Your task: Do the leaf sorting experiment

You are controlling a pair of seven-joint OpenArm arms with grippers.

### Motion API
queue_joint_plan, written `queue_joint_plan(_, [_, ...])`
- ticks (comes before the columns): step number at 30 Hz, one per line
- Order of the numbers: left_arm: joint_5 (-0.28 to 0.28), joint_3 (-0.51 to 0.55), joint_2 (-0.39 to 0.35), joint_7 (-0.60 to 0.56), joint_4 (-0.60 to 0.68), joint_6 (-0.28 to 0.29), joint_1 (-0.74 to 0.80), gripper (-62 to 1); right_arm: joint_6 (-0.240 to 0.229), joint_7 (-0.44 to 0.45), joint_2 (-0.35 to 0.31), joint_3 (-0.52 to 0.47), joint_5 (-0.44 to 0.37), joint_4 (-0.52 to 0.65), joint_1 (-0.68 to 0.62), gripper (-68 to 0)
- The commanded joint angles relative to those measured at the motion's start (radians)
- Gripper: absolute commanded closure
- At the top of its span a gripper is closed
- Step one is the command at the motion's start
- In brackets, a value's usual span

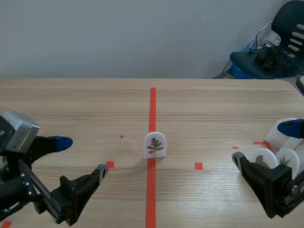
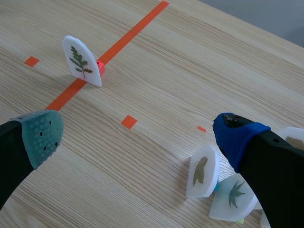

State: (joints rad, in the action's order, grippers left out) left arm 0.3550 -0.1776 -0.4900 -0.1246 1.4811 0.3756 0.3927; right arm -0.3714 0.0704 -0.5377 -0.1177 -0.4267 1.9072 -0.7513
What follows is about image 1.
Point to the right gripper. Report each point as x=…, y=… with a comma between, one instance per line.
x=295, y=190

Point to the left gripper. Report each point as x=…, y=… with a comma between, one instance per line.
x=14, y=180

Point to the round white leaf card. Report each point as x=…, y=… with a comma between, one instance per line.
x=267, y=155
x=290, y=159

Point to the arched white leaf card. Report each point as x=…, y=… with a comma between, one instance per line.
x=154, y=145

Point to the white moulded stand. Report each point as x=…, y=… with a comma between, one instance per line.
x=273, y=137

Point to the blue bag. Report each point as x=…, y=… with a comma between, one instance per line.
x=240, y=72

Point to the dark blue chair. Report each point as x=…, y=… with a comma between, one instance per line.
x=244, y=63

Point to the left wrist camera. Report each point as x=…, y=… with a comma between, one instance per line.
x=16, y=130

